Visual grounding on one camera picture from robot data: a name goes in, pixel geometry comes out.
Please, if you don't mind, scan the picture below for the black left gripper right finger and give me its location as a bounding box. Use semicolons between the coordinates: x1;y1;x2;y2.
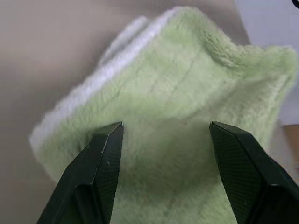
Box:
209;121;299;224

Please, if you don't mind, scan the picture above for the light green towel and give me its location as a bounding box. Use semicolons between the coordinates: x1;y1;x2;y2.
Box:
28;6;299;224

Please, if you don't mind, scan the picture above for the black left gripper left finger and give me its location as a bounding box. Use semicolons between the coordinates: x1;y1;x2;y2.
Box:
37;121;124;224

